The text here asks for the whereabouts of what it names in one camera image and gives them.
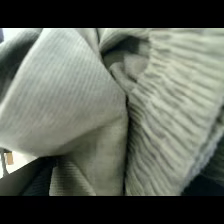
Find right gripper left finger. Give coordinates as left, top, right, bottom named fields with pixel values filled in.
left=0, top=157, right=56, bottom=197

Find dark green pants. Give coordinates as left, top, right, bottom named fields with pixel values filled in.
left=0, top=27, right=224, bottom=197

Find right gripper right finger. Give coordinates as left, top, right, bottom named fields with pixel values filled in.
left=181, top=174, right=224, bottom=197

